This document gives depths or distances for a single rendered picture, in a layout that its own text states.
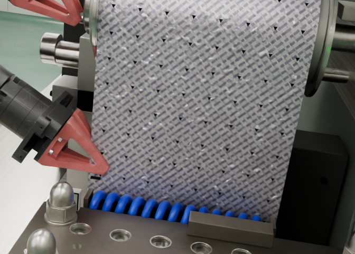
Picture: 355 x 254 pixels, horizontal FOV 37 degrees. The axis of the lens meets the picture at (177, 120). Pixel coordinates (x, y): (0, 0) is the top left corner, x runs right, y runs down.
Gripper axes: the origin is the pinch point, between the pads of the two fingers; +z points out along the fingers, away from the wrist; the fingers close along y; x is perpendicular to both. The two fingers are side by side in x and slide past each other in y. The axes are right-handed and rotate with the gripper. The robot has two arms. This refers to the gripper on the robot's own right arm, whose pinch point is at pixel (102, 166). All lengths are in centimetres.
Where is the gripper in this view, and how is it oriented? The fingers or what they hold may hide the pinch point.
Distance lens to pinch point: 66.0
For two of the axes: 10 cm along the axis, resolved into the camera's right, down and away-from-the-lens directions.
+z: 8.0, 5.9, 1.4
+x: 6.0, -7.3, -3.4
